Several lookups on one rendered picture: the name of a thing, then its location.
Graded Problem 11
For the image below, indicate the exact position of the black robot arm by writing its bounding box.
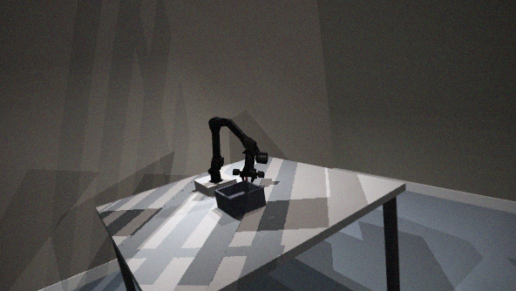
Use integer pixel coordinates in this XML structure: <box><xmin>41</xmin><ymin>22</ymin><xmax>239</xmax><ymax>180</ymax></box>
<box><xmin>208</xmin><ymin>117</ymin><xmax>268</xmax><ymax>184</ymax></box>

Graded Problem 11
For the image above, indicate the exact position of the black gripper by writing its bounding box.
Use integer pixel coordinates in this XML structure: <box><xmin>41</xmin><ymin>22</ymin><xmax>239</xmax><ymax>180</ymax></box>
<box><xmin>233</xmin><ymin>161</ymin><xmax>264</xmax><ymax>183</ymax></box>

